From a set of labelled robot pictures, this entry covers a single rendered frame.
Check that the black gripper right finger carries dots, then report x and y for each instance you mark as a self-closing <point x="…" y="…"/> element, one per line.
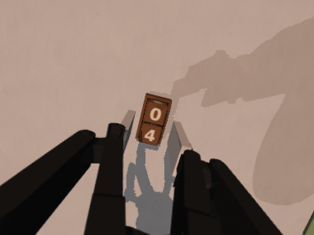
<point x="225" y="207"/>

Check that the brown cube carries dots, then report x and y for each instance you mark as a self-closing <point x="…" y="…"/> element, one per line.
<point x="150" y="133"/>
<point x="155" y="112"/>

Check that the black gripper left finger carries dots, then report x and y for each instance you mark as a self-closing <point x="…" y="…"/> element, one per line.
<point x="29" y="198"/>

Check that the brown rectangular tray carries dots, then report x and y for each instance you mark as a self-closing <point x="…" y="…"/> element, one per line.
<point x="155" y="97"/>

